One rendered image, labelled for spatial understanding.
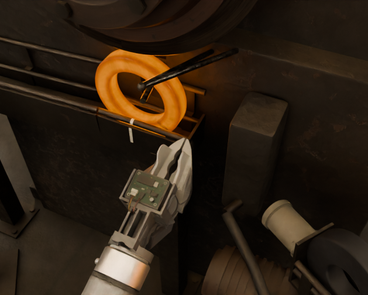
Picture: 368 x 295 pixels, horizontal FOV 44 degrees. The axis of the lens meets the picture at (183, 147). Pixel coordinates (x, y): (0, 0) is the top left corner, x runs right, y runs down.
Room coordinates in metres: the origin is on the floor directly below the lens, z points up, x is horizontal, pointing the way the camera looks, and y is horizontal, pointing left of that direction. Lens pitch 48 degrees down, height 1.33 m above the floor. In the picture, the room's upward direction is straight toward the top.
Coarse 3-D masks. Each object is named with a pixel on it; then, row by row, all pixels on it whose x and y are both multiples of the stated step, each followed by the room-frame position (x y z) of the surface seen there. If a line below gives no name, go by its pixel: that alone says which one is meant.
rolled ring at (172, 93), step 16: (112, 64) 0.66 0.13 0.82; (128, 64) 0.64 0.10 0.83; (144, 64) 0.63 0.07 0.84; (160, 64) 0.64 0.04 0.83; (96, 80) 0.68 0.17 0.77; (112, 80) 0.68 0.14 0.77; (176, 80) 0.63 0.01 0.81; (112, 96) 0.67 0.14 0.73; (176, 96) 0.61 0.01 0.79; (128, 112) 0.66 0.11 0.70; (144, 112) 0.67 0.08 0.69; (176, 112) 0.60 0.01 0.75
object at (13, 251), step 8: (0, 256) 0.71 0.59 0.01; (8, 256) 0.71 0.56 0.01; (16, 256) 0.71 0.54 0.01; (0, 264) 0.69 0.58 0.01; (8, 264) 0.69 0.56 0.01; (16, 264) 0.69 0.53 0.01; (0, 272) 0.66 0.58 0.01; (8, 272) 0.66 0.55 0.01; (16, 272) 0.66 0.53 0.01; (0, 280) 0.63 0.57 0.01; (8, 280) 0.63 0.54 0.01; (16, 280) 0.63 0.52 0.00; (0, 288) 0.61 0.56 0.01; (8, 288) 0.61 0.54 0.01
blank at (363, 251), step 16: (320, 240) 0.34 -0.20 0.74; (336, 240) 0.33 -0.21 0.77; (352, 240) 0.32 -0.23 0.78; (320, 256) 0.33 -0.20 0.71; (336, 256) 0.31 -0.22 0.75; (352, 256) 0.30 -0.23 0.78; (320, 272) 0.32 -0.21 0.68; (336, 272) 0.32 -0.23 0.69; (352, 272) 0.29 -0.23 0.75; (336, 288) 0.30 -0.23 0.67; (352, 288) 0.30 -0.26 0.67
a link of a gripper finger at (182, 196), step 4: (188, 172) 0.46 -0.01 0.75; (188, 176) 0.46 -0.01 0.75; (188, 180) 0.45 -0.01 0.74; (184, 184) 0.45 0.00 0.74; (188, 184) 0.45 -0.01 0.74; (184, 188) 0.44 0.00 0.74; (188, 188) 0.44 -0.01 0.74; (176, 192) 0.43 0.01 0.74; (180, 192) 0.43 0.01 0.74; (184, 192) 0.43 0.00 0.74; (188, 192) 0.43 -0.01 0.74; (176, 196) 0.43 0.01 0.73; (180, 196) 0.43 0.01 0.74; (184, 196) 0.43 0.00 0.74; (188, 196) 0.43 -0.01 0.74; (180, 200) 0.42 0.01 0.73; (184, 200) 0.42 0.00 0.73; (188, 200) 0.43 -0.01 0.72; (180, 204) 0.42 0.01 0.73; (184, 204) 0.42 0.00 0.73; (180, 208) 0.41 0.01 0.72; (180, 212) 0.41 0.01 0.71
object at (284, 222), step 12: (276, 204) 0.44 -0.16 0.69; (288, 204) 0.44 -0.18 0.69; (264, 216) 0.43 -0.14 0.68; (276, 216) 0.42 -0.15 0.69; (288, 216) 0.42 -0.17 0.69; (300, 216) 0.42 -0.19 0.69; (276, 228) 0.40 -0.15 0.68; (288, 228) 0.39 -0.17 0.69; (300, 228) 0.39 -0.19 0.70; (312, 228) 0.39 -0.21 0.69; (288, 240) 0.38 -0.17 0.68
